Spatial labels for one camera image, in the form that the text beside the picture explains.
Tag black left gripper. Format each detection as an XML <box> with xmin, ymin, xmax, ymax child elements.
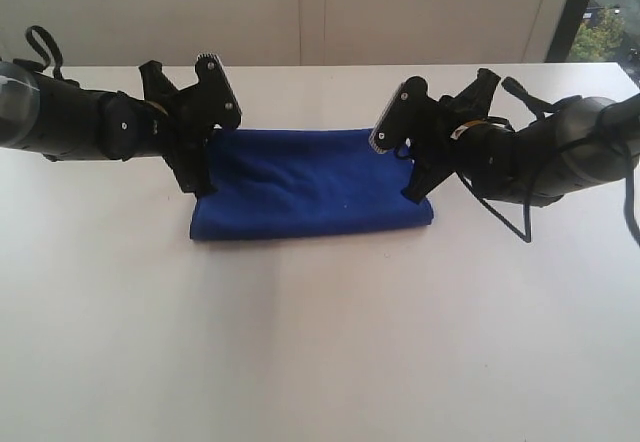
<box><xmin>138</xmin><ymin>60</ymin><xmax>217</xmax><ymax>197</ymax></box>

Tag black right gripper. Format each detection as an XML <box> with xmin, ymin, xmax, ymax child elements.
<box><xmin>402</xmin><ymin>68</ymin><xmax>500</xmax><ymax>204</ymax></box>

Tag blue microfiber towel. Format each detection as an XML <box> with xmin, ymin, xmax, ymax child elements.
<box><xmin>189</xmin><ymin>129</ymin><xmax>434</xmax><ymax>241</ymax></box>

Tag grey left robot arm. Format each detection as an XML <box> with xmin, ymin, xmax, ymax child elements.
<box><xmin>1</xmin><ymin>61</ymin><xmax>216</xmax><ymax>197</ymax></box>

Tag green tree outside window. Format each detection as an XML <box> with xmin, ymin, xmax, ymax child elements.
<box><xmin>567</xmin><ymin>7</ymin><xmax>624</xmax><ymax>62</ymax></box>

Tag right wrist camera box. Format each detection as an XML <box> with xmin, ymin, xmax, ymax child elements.
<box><xmin>369</xmin><ymin>76</ymin><xmax>446</xmax><ymax>163</ymax></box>

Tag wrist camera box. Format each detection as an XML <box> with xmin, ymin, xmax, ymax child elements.
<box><xmin>175</xmin><ymin>53</ymin><xmax>242</xmax><ymax>133</ymax></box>
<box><xmin>369</xmin><ymin>76</ymin><xmax>446</xmax><ymax>163</ymax></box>

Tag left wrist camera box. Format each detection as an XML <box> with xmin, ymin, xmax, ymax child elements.
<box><xmin>175</xmin><ymin>53</ymin><xmax>242</xmax><ymax>133</ymax></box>

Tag black right camera cable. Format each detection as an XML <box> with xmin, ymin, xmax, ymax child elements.
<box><xmin>392</xmin><ymin>75</ymin><xmax>640</xmax><ymax>246</ymax></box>

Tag black window frame post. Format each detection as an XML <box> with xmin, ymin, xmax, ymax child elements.
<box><xmin>545</xmin><ymin>0</ymin><xmax>589</xmax><ymax>63</ymax></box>

